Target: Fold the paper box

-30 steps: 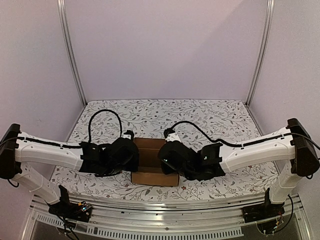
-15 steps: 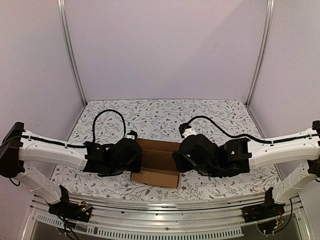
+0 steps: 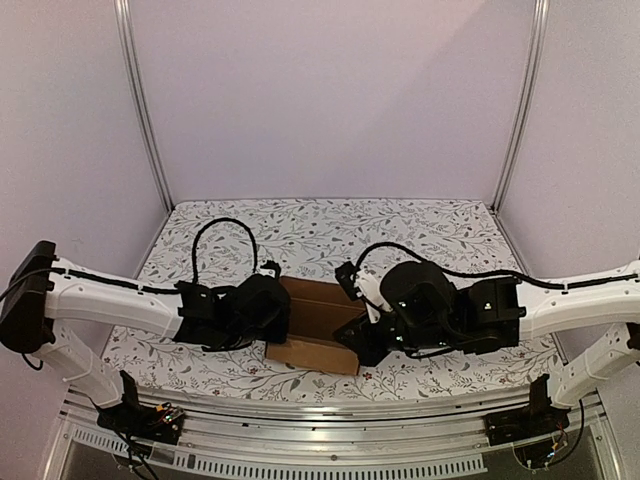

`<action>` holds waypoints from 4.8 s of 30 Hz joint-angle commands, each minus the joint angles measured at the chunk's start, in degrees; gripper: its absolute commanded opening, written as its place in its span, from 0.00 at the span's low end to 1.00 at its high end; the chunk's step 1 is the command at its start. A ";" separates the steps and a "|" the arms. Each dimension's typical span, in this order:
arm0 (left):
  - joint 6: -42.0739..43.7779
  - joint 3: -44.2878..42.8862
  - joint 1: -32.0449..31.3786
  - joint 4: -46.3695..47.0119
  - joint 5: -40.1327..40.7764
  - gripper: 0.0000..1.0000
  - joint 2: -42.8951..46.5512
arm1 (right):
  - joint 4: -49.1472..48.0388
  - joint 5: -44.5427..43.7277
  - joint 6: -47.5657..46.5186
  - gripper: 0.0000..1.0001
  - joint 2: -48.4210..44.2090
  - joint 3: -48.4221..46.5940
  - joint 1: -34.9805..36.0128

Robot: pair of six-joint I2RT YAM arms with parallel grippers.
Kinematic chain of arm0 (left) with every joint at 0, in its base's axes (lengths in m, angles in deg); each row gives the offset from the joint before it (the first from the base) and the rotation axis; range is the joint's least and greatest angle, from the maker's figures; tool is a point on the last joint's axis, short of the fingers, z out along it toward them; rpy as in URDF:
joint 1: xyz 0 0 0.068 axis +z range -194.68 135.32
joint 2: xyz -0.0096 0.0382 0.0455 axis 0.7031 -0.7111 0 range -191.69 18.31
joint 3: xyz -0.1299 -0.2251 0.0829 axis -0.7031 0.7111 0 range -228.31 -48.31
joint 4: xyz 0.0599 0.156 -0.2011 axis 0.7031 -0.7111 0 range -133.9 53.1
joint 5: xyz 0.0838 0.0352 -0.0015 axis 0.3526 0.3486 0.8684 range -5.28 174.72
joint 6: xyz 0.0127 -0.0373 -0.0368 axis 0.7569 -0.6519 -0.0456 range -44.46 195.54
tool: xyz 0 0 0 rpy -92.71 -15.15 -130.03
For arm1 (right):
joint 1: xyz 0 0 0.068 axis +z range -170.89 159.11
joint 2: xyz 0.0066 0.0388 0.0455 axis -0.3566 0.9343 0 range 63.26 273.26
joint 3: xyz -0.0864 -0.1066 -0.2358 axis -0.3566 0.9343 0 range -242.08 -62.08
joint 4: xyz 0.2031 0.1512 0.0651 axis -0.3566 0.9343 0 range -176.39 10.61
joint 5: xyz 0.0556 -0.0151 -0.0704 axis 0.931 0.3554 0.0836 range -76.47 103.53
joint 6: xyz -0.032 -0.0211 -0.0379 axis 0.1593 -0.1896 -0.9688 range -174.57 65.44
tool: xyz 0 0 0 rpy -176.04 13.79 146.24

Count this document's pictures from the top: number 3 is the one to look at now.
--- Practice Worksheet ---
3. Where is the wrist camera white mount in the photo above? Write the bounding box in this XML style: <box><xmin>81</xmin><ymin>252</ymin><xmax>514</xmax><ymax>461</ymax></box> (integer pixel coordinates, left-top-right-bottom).
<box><xmin>335</xmin><ymin>261</ymin><xmax>392</xmax><ymax>324</ymax></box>
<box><xmin>259</xmin><ymin>260</ymin><xmax>281</xmax><ymax>279</ymax></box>

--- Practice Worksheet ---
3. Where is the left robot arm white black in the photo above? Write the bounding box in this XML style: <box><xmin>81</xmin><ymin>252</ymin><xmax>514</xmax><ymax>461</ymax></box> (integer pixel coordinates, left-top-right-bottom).
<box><xmin>1</xmin><ymin>241</ymin><xmax>291</xmax><ymax>434</ymax></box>

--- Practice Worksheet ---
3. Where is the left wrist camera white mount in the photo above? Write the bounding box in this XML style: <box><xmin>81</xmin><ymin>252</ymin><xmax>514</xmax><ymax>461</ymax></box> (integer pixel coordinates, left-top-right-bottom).
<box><xmin>259</xmin><ymin>260</ymin><xmax>281</xmax><ymax>279</ymax></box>

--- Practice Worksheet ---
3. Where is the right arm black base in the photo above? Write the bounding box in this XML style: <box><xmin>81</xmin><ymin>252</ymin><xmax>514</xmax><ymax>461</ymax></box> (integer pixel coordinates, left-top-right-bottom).
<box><xmin>483</xmin><ymin>374</ymin><xmax>570</xmax><ymax>446</ymax></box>

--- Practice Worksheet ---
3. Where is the right aluminium frame post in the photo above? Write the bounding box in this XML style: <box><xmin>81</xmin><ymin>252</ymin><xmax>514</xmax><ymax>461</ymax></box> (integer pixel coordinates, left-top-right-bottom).
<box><xmin>490</xmin><ymin>0</ymin><xmax>550</xmax><ymax>217</ymax></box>

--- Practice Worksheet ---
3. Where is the floral patterned table mat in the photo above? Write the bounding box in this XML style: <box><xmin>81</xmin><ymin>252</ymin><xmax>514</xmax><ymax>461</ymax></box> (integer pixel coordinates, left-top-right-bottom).
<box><xmin>103</xmin><ymin>199</ymin><xmax>561</xmax><ymax>403</ymax></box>

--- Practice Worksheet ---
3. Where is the brown cardboard paper box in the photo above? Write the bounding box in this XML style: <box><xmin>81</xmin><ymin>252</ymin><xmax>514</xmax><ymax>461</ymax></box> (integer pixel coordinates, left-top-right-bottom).
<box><xmin>265</xmin><ymin>276</ymin><xmax>366</xmax><ymax>376</ymax></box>

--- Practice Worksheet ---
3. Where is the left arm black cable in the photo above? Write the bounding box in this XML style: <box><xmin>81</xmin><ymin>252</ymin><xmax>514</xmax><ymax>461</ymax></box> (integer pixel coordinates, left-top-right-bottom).
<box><xmin>192</xmin><ymin>218</ymin><xmax>261</xmax><ymax>286</ymax></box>

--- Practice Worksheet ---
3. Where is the left aluminium frame post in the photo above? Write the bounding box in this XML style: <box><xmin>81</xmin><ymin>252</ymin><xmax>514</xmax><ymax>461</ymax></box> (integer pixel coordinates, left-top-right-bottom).
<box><xmin>114</xmin><ymin>0</ymin><xmax>175</xmax><ymax>214</ymax></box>

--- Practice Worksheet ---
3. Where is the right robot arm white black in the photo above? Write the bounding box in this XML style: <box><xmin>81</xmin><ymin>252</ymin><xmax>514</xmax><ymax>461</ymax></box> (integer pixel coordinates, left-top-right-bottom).
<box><xmin>333</xmin><ymin>260</ymin><xmax>639</xmax><ymax>436</ymax></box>

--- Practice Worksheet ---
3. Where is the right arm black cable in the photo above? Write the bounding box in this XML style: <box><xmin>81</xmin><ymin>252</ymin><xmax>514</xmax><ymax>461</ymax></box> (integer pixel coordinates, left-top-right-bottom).
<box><xmin>352</xmin><ymin>241</ymin><xmax>640</xmax><ymax>291</ymax></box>

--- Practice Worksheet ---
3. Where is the aluminium frame post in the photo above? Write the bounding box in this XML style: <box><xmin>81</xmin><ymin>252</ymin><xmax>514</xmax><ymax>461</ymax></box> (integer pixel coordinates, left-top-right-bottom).
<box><xmin>114</xmin><ymin>0</ymin><xmax>175</xmax><ymax>214</ymax></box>
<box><xmin>490</xmin><ymin>0</ymin><xmax>550</xmax><ymax>217</ymax></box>

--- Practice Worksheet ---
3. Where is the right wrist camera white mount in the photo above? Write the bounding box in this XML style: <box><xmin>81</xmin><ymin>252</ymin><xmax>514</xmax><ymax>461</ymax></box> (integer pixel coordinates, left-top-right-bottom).
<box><xmin>335</xmin><ymin>261</ymin><xmax>392</xmax><ymax>324</ymax></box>

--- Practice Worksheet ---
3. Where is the aluminium front rail frame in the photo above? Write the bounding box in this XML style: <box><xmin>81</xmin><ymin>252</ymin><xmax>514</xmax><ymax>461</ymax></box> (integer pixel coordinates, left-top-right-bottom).
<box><xmin>42</xmin><ymin>387</ymin><xmax>624</xmax><ymax>480</ymax></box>

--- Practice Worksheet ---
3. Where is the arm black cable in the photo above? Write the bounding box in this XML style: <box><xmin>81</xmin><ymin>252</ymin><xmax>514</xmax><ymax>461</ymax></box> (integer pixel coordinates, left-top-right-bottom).
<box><xmin>352</xmin><ymin>241</ymin><xmax>640</xmax><ymax>291</ymax></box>
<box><xmin>192</xmin><ymin>218</ymin><xmax>261</xmax><ymax>286</ymax></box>

